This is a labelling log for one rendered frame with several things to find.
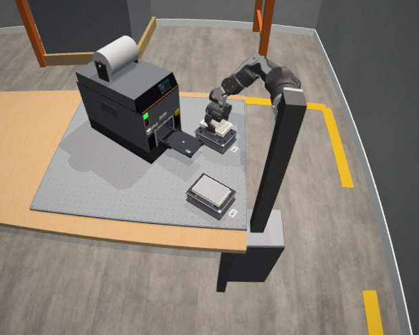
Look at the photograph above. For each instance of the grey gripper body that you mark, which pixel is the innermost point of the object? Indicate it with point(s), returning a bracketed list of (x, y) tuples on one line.
[(218, 112)]

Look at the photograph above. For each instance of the white foil roll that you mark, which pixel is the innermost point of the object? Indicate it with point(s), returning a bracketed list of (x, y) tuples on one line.
[(117, 55)]

